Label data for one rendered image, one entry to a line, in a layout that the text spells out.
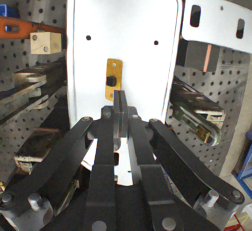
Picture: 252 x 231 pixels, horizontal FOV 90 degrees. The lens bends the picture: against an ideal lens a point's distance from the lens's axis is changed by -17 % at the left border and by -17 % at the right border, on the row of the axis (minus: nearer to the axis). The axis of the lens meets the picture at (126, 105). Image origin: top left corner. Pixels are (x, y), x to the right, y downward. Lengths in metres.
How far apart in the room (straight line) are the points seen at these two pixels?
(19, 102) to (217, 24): 0.39
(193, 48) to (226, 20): 0.10
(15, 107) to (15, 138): 0.68
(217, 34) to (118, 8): 0.21
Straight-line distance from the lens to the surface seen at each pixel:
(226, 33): 0.38
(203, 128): 0.29
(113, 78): 0.28
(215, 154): 1.03
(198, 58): 0.37
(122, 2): 0.31
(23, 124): 0.83
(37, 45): 0.26
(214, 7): 0.37
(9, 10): 0.67
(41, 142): 0.41
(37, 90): 0.27
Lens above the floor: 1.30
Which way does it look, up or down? 66 degrees down
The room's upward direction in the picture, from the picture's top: 170 degrees clockwise
